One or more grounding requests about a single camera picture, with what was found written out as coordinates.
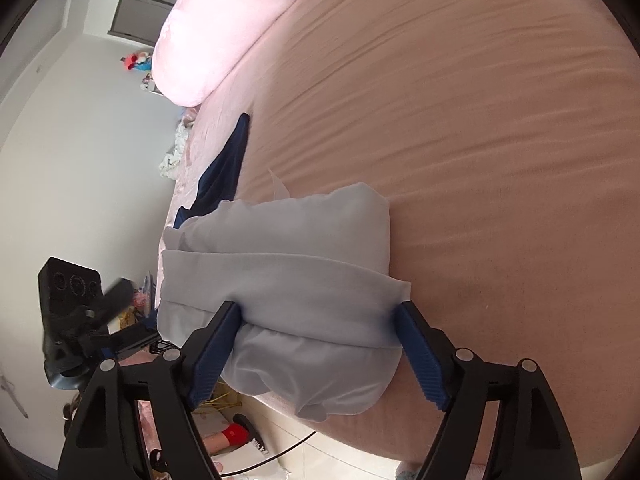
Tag pink bed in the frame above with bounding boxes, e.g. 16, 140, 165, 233
155, 0, 640, 471

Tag black cable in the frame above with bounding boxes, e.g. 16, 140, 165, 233
220, 429, 317, 478

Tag navy pants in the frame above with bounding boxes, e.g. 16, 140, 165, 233
175, 112, 251, 226

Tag light grey pants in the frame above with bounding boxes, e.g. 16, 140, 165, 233
155, 182, 413, 423

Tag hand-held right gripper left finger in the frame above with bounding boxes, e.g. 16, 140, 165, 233
57, 301, 243, 480

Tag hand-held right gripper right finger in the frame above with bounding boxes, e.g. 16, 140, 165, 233
392, 300, 583, 480

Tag pink folded duvet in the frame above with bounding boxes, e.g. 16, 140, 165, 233
151, 0, 318, 107

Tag red and blue plush toy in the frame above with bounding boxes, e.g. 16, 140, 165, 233
120, 51, 153, 73

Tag pile of pale clothes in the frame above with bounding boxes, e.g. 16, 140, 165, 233
159, 107, 201, 181

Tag grey door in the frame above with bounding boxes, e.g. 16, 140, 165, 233
107, 0, 188, 47

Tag red and black slipper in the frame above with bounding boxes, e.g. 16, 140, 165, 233
205, 412, 268, 456

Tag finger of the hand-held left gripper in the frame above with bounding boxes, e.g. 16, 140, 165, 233
100, 324, 162, 360
92, 277, 136, 328

